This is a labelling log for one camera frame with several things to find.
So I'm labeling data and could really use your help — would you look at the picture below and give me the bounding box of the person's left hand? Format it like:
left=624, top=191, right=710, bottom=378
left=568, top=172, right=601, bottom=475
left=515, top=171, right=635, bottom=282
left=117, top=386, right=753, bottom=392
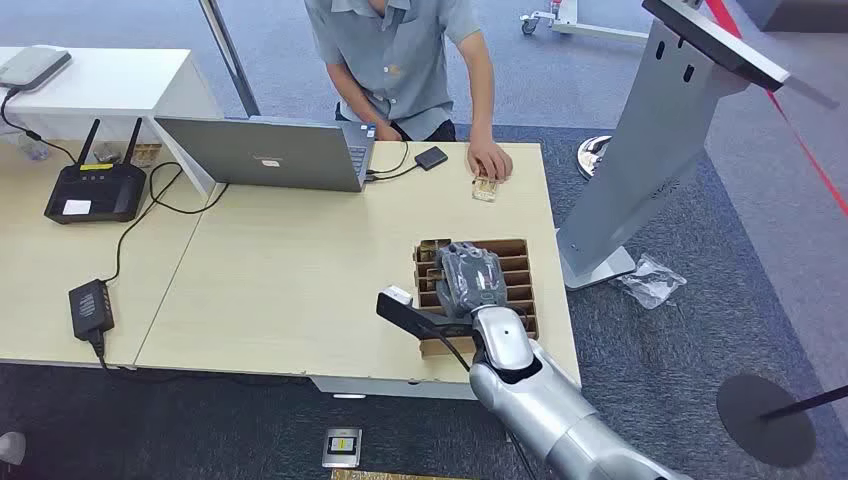
left=466, top=136, right=515, bottom=185

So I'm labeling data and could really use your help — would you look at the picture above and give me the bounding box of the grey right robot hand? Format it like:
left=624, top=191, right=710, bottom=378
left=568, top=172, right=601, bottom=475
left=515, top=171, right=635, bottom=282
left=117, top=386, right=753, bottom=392
left=433, top=242, right=509, bottom=320

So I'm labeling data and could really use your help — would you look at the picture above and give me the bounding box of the brown cardboard card holder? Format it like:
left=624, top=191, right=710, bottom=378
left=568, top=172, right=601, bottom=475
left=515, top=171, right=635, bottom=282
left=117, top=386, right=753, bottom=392
left=412, top=238, right=540, bottom=360

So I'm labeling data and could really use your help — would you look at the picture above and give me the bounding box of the person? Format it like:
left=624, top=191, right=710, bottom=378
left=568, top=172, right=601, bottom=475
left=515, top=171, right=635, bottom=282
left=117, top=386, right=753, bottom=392
left=303, top=0, right=483, bottom=142

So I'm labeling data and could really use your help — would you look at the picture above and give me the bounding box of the small black external drive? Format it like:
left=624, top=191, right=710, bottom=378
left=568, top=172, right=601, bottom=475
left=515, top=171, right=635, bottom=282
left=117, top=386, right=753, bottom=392
left=414, top=145, right=450, bottom=173

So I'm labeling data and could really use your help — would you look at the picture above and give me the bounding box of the chrome stanchion base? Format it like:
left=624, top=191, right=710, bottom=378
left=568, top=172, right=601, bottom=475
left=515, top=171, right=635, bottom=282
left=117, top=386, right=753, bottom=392
left=575, top=134, right=615, bottom=181

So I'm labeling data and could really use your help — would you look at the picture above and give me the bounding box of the grey laptop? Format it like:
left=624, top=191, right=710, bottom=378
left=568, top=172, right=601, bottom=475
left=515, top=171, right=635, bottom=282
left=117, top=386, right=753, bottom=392
left=153, top=115, right=378, bottom=195

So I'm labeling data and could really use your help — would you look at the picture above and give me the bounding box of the silver kiosk stand with screen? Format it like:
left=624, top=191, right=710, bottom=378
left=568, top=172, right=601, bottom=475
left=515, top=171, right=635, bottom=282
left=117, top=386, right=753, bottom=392
left=555, top=0, right=794, bottom=292

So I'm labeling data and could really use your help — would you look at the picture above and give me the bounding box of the slanted metal pole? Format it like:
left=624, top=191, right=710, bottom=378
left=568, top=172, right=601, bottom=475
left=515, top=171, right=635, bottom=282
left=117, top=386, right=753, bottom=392
left=197, top=0, right=262, bottom=119

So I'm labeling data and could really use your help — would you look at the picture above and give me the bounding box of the clear plastic bag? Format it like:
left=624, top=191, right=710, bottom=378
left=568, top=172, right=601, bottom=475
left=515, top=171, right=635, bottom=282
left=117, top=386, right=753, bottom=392
left=611, top=252, right=689, bottom=311

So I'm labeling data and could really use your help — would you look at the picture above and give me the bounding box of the small grey device with screen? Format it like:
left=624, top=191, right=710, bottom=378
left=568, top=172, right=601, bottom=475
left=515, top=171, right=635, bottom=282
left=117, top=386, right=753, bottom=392
left=321, top=426, right=364, bottom=471

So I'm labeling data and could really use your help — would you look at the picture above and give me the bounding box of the brown patterned strip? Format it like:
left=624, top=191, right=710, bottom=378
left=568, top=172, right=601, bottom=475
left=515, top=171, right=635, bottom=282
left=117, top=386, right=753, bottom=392
left=330, top=468, right=480, bottom=480

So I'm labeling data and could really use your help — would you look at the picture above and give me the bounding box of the white cabinet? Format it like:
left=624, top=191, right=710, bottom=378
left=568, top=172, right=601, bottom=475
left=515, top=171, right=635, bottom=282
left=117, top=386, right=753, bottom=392
left=0, top=46, right=225, bottom=198

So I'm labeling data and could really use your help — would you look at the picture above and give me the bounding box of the black router with antennas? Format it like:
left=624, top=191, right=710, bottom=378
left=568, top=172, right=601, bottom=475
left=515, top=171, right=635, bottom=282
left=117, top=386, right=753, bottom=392
left=43, top=117, right=148, bottom=226

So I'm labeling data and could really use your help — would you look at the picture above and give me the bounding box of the red barrier belt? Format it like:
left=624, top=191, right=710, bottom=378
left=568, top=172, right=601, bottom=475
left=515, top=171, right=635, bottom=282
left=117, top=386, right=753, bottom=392
left=703, top=0, right=848, bottom=221

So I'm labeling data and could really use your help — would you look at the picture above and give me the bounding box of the black round stanchion base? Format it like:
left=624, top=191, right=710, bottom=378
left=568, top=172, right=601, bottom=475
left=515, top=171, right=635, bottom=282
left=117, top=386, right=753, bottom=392
left=715, top=374, right=818, bottom=470

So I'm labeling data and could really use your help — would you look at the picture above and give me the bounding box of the dark furniture block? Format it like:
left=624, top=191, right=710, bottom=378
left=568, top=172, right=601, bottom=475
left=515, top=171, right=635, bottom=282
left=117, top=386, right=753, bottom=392
left=733, top=0, right=848, bottom=34

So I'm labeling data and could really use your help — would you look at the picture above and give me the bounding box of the black power adapter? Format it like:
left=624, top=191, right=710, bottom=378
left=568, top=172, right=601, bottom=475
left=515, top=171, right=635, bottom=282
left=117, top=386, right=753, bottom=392
left=68, top=278, right=117, bottom=343

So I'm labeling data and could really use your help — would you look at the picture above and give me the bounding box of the clear plastic bottle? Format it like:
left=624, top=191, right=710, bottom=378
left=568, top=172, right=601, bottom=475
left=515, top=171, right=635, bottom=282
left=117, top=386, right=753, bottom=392
left=15, top=131, right=52, bottom=164

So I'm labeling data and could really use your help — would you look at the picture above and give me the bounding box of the flat grey device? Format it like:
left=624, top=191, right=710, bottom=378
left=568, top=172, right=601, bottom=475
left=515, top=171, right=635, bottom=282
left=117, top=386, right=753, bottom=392
left=0, top=44, right=73, bottom=93

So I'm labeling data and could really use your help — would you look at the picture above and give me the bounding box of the black stanchion pole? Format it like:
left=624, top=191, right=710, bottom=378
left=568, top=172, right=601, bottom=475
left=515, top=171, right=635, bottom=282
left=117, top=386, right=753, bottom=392
left=759, top=383, right=848, bottom=423

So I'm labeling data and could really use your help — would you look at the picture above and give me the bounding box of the grey rounded object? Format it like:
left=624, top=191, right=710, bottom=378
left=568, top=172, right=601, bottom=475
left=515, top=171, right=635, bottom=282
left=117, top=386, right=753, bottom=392
left=0, top=431, right=28, bottom=468

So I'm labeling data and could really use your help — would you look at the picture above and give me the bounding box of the black external drive cable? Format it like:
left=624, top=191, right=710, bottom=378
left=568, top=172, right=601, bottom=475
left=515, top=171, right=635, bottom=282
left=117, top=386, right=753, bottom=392
left=364, top=139, right=423, bottom=184

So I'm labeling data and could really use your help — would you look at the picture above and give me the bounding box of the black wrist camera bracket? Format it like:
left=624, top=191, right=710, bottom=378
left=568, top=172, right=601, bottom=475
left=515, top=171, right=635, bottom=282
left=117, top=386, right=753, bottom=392
left=375, top=292, right=476, bottom=341

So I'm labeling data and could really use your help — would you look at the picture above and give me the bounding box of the black robot wrist cable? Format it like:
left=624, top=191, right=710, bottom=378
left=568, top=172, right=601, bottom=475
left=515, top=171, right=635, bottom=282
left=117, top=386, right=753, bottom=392
left=418, top=321, right=473, bottom=374

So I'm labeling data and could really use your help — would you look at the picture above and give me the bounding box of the white wheeled trolley frame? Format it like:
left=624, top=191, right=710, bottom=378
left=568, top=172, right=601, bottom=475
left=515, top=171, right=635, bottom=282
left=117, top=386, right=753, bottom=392
left=519, top=0, right=651, bottom=47

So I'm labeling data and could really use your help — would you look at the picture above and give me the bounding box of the black laptop power cable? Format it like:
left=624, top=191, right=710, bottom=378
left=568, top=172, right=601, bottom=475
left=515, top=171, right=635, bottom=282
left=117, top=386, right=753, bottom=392
left=101, top=161, right=231, bottom=285

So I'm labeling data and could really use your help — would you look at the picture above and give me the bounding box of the black cable of grey device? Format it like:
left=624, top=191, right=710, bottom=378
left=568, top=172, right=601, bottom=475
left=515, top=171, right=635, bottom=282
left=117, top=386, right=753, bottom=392
left=0, top=87, right=80, bottom=165

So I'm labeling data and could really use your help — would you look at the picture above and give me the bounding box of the black mains cable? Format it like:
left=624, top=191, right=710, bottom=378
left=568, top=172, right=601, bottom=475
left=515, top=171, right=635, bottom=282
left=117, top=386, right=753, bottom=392
left=91, top=329, right=313, bottom=389

